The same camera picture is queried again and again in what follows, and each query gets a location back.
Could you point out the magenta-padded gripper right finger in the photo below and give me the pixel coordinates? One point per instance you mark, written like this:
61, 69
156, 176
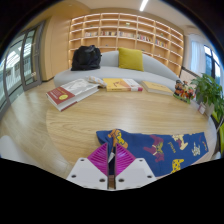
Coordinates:
133, 171

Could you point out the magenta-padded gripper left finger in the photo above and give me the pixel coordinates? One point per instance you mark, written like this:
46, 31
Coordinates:
90, 171

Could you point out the blue cartoon-print towel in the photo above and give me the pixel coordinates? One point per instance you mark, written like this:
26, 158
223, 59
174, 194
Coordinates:
141, 146

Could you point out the white chair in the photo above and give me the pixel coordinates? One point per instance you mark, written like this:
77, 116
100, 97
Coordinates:
13, 150

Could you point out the large red and white book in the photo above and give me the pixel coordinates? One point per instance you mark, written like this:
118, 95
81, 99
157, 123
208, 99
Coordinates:
68, 94

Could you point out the plain yellow book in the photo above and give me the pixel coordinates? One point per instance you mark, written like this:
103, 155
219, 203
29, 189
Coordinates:
156, 87

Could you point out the yellow and red book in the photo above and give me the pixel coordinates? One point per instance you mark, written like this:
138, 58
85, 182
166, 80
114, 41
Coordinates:
118, 84

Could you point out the small patterned pouch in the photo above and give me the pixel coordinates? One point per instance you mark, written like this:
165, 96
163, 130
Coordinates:
96, 81

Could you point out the colourful figurine group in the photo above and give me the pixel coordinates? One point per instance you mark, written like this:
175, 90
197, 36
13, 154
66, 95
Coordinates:
184, 91

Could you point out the green chair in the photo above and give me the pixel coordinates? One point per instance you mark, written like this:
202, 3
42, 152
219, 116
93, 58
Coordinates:
220, 133

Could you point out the grey curved sofa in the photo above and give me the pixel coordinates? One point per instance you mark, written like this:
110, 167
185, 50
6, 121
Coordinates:
110, 73

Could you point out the green potted plant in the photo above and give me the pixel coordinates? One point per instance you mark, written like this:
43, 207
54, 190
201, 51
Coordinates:
208, 88

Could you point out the yellow cushion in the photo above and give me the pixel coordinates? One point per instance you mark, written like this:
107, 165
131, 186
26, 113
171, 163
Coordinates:
130, 59

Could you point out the black backpack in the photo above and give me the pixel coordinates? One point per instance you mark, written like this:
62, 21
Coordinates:
86, 58

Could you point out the white sheer curtain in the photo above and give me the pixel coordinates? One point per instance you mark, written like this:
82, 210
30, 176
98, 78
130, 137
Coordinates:
197, 58

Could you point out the dark-framed window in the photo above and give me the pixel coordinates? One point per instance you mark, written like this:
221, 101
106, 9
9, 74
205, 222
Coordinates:
212, 65

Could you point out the long ceiling light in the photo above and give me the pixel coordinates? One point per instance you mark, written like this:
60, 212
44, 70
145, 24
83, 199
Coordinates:
143, 5

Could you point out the glass door with dark frame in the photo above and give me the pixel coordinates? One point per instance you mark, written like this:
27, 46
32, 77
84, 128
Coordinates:
28, 60

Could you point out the wooden wall shelf unit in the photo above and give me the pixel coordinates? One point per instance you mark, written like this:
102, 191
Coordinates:
110, 30

